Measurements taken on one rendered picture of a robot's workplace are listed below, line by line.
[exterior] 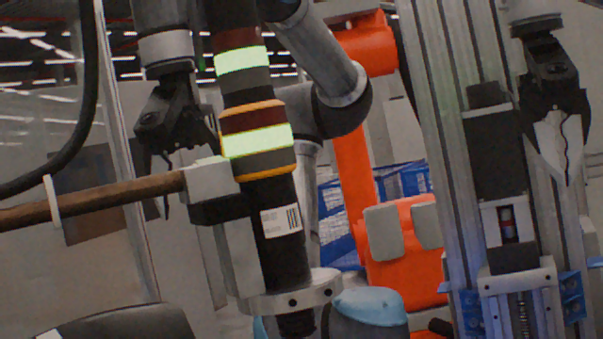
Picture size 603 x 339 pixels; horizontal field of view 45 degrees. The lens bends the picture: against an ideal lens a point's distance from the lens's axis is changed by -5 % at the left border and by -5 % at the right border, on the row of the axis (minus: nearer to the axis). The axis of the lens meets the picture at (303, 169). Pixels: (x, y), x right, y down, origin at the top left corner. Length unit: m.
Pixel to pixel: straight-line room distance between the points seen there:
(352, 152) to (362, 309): 3.36
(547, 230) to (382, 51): 3.23
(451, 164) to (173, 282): 3.90
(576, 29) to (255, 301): 1.91
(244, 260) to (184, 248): 4.76
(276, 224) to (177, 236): 4.72
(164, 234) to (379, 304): 3.92
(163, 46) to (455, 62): 0.55
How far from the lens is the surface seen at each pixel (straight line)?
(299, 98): 1.40
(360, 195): 4.60
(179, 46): 1.04
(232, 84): 0.47
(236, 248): 0.46
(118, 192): 0.45
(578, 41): 2.29
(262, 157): 0.46
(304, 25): 1.16
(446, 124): 1.34
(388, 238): 4.30
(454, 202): 1.37
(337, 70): 1.27
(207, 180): 0.46
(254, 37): 0.48
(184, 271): 5.20
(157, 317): 0.62
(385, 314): 1.23
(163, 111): 0.98
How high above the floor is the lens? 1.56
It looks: 3 degrees down
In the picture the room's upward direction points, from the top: 12 degrees counter-clockwise
